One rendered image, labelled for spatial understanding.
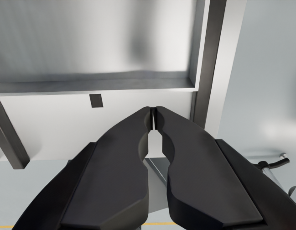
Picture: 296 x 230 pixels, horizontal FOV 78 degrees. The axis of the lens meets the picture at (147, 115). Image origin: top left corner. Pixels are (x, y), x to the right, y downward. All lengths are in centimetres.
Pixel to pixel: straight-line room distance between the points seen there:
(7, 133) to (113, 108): 16
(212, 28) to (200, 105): 9
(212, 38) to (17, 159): 32
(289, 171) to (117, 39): 201
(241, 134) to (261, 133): 15
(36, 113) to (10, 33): 11
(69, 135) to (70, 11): 17
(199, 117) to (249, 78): 111
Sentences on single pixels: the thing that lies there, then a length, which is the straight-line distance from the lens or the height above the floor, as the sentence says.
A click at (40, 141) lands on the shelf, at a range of 34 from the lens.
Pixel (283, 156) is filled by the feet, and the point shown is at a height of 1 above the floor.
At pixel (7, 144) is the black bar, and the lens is 34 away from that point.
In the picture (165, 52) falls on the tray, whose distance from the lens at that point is 23.
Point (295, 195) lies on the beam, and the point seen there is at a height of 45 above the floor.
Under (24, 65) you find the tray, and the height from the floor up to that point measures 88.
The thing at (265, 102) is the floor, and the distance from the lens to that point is 150.
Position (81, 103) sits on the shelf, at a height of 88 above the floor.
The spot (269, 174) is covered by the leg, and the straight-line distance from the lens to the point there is 168.
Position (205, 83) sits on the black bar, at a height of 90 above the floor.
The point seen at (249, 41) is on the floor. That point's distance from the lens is 127.
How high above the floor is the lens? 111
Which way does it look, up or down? 58 degrees down
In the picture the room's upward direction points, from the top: 179 degrees clockwise
